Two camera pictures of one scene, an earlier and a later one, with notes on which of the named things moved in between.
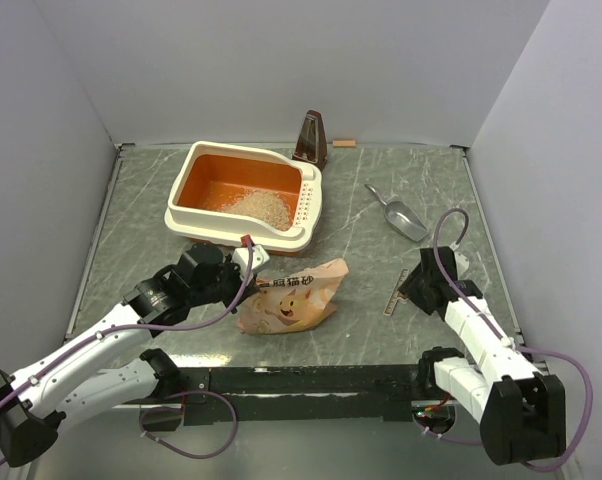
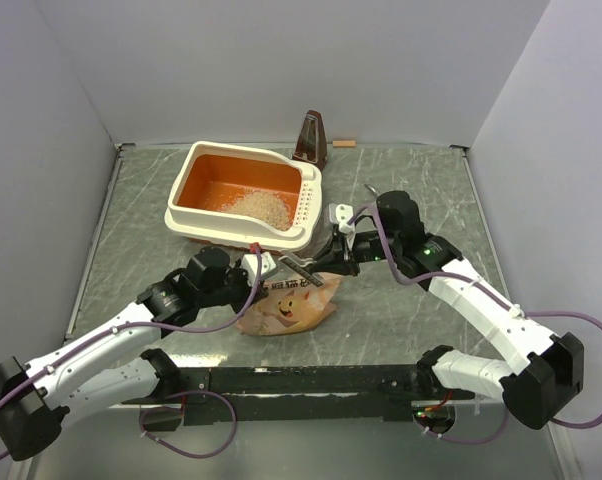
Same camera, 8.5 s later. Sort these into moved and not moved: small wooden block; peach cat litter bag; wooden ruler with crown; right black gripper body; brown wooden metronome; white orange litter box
Moved: wooden ruler with crown; right black gripper body
Not moved: brown wooden metronome; small wooden block; peach cat litter bag; white orange litter box
